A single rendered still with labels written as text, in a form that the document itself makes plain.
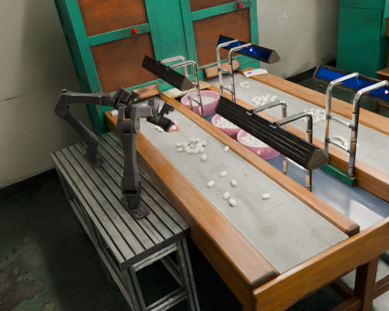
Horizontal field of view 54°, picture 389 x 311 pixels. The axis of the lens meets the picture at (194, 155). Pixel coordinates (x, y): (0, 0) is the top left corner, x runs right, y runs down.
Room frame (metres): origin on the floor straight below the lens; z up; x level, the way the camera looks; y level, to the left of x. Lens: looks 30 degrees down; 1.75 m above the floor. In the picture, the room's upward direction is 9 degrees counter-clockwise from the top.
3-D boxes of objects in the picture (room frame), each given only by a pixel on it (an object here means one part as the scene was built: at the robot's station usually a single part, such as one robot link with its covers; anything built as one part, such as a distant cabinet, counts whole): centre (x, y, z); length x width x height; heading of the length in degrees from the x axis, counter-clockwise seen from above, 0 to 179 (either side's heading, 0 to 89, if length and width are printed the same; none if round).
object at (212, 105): (2.46, -0.10, 0.72); 0.27 x 0.27 x 0.10
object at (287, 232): (1.78, -0.02, 0.73); 1.81 x 0.30 x 0.02; 22
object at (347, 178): (1.48, -0.72, 0.90); 0.20 x 0.19 x 0.45; 22
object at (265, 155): (1.80, -0.37, 0.72); 0.27 x 0.27 x 0.10
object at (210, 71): (2.84, -0.31, 0.83); 0.30 x 0.06 x 0.07; 112
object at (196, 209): (1.70, 0.18, 0.67); 1.81 x 0.12 x 0.19; 22
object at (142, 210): (1.48, 0.32, 0.71); 0.20 x 0.07 x 0.08; 27
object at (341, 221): (1.84, -0.18, 0.71); 1.81 x 0.05 x 0.11; 22
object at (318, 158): (1.30, -0.27, 1.08); 0.62 x 0.08 x 0.07; 22
